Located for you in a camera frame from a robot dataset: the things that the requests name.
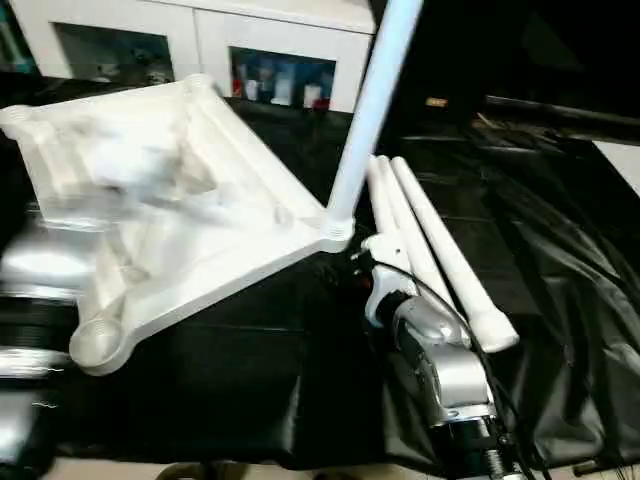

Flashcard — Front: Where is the black table mat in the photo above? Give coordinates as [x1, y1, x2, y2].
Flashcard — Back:
[0, 69, 640, 471]

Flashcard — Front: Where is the white glass-door cabinet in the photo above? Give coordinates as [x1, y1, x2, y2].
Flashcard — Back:
[9, 0, 377, 114]

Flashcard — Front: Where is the long black bar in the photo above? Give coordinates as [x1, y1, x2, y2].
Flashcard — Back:
[484, 94, 640, 127]

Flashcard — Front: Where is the white flat panel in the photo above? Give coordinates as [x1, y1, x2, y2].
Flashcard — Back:
[592, 140, 640, 197]

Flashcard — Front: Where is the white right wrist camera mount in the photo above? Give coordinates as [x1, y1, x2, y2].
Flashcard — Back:
[359, 232, 419, 326]

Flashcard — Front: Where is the white plastic table top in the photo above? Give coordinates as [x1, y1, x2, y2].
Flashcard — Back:
[0, 73, 354, 377]

